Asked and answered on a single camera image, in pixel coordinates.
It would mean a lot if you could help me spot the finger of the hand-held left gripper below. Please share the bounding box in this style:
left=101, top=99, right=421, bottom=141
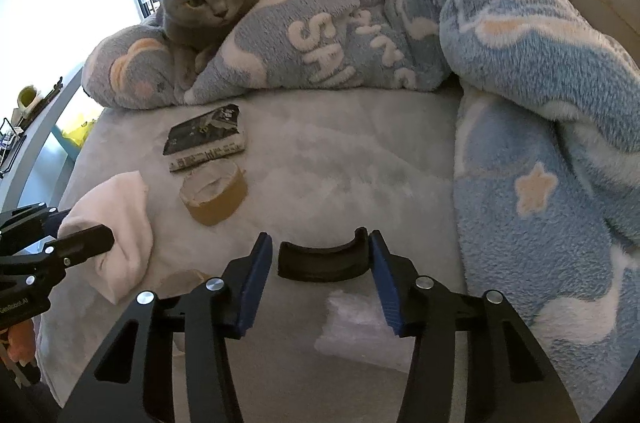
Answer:
left=0, top=224, right=115, bottom=288
left=0, top=202, right=71, bottom=249

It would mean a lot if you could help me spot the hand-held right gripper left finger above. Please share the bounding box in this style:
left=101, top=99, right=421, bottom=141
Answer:
left=57, top=232, right=274, bottom=423

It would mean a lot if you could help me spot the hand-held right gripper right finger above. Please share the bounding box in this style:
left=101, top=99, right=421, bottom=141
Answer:
left=369, top=230, right=583, bottom=423

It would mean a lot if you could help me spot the white sock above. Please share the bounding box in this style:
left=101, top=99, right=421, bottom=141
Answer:
left=57, top=171, right=153, bottom=305

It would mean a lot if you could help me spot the blue white tissue pack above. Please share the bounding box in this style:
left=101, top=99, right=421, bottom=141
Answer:
left=314, top=290, right=416, bottom=374

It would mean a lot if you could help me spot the black curved plastic piece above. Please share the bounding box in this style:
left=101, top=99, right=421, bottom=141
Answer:
left=277, top=227, right=370, bottom=281

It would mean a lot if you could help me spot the brown tape roll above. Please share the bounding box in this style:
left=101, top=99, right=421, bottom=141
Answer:
left=179, top=159, right=248, bottom=227

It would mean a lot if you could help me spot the small black book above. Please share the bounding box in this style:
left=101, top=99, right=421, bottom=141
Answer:
left=163, top=104, right=247, bottom=174

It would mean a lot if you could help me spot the person's left hand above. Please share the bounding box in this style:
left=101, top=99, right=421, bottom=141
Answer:
left=5, top=318, right=38, bottom=366

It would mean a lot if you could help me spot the grey table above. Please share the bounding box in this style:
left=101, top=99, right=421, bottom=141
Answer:
left=0, top=63, right=86, bottom=208

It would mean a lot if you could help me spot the yellow plastic bag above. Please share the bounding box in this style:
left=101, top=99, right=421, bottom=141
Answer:
left=62, top=115, right=96, bottom=148

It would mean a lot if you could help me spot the green white fuzzy slipper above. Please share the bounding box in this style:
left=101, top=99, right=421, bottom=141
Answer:
left=16, top=85, right=43, bottom=111

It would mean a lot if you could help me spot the bed with grey sheet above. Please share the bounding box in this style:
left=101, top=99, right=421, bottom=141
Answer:
left=35, top=88, right=551, bottom=423

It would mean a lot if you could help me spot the blue white fleece blanket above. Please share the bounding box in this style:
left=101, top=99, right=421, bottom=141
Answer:
left=82, top=0, right=640, bottom=409

